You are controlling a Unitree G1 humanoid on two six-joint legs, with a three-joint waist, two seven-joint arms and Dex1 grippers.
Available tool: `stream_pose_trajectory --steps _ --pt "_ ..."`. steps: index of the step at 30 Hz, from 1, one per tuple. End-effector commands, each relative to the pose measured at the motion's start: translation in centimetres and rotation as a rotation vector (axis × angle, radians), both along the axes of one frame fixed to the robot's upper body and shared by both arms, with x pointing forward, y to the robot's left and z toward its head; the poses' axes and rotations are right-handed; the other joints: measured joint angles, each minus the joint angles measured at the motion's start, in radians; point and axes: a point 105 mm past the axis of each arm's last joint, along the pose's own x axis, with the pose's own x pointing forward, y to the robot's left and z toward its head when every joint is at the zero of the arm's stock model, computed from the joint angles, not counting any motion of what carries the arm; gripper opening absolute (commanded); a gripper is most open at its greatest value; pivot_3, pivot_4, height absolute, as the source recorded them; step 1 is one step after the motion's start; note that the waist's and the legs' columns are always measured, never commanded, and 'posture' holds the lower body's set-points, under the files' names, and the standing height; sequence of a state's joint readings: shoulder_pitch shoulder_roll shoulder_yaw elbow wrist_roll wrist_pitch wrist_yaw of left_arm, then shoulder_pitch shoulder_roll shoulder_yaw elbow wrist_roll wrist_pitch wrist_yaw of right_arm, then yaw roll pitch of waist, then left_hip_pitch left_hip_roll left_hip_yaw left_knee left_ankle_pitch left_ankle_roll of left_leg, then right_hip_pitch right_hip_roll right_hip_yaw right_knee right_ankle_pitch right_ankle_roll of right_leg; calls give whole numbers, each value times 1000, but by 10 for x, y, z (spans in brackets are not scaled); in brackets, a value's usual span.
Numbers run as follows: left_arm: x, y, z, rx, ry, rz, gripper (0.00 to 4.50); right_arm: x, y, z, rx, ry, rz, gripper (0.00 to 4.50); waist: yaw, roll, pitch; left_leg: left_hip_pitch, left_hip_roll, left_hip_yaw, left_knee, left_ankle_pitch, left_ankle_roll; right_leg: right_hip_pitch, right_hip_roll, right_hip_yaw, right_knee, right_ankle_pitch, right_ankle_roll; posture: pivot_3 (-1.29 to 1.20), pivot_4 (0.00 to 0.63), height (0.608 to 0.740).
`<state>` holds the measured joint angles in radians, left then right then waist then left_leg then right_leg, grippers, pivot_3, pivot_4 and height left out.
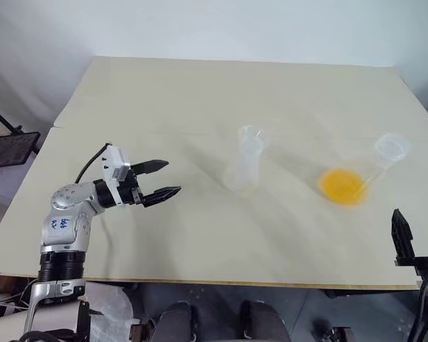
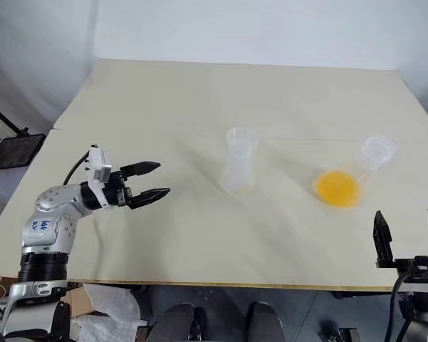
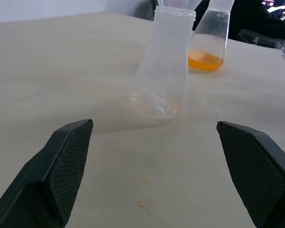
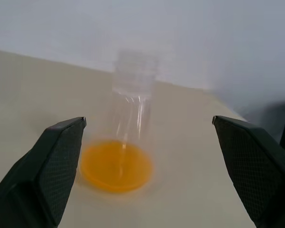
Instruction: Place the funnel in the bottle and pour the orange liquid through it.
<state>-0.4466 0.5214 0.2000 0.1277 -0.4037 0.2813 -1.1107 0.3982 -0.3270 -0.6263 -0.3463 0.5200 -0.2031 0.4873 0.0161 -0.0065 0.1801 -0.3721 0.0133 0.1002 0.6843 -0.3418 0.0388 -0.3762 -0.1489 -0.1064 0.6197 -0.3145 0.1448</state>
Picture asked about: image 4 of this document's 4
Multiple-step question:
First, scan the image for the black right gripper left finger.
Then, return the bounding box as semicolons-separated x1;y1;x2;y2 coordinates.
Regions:
0;116;87;228

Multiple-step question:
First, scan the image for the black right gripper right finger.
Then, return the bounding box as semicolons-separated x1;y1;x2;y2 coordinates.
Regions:
211;115;285;228

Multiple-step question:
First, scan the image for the clear bottle with orange liquid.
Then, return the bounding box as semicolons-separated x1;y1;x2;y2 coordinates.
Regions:
78;49;160;193

